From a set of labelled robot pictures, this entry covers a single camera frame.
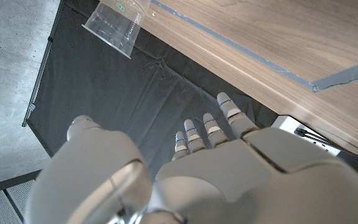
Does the white power strip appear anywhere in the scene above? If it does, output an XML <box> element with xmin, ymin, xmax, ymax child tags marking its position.
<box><xmin>270</xmin><ymin>115</ymin><xmax>341</xmax><ymax>156</ymax></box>

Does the black backdrop curtain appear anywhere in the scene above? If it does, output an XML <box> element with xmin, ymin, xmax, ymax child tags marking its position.
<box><xmin>22</xmin><ymin>0</ymin><xmax>358</xmax><ymax>195</ymax></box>

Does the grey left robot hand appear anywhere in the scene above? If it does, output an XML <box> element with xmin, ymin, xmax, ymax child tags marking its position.
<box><xmin>23</xmin><ymin>92</ymin><xmax>358</xmax><ymax>224</ymax></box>

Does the black power strip cable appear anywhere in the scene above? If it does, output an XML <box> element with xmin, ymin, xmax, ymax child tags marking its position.
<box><xmin>293</xmin><ymin>127</ymin><xmax>338</xmax><ymax>147</ymax></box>

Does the clear plastic cup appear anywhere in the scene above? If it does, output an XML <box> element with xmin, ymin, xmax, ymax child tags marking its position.
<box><xmin>81</xmin><ymin>0</ymin><xmax>152</xmax><ymax>60</ymax></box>

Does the black backdrop stand pole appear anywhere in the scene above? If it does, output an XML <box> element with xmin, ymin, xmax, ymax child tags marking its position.
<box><xmin>21</xmin><ymin>0</ymin><xmax>67</xmax><ymax>128</ymax></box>

